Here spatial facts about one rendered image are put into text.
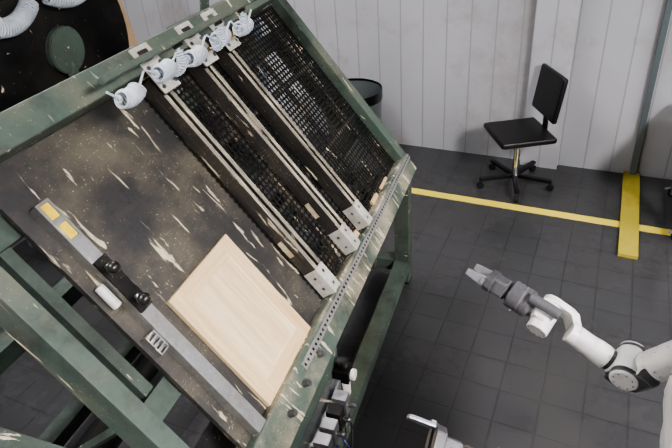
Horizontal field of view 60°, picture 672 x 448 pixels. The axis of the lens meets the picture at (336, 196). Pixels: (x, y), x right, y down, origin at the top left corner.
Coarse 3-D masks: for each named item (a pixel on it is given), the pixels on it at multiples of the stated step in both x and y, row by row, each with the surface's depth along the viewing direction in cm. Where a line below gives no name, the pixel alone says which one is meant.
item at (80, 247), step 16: (48, 224) 161; (64, 240) 163; (80, 240) 165; (80, 256) 164; (96, 256) 166; (96, 272) 165; (112, 288) 167; (128, 304) 168; (144, 320) 170; (160, 320) 172; (160, 336) 171; (176, 336) 174; (176, 352) 173; (192, 352) 176; (192, 368) 174; (208, 368) 177; (208, 384) 176; (224, 384) 179; (224, 400) 178; (240, 400) 181; (240, 416) 179; (256, 416) 183; (256, 432) 181
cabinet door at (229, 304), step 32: (224, 256) 204; (192, 288) 189; (224, 288) 199; (256, 288) 209; (192, 320) 183; (224, 320) 193; (256, 320) 203; (288, 320) 214; (224, 352) 187; (256, 352) 197; (288, 352) 207; (256, 384) 191
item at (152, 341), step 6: (150, 336) 172; (156, 336) 170; (144, 342) 169; (150, 342) 168; (156, 342) 170; (162, 342) 172; (150, 348) 169; (156, 348) 169; (162, 348) 173; (156, 354) 170; (162, 354) 169
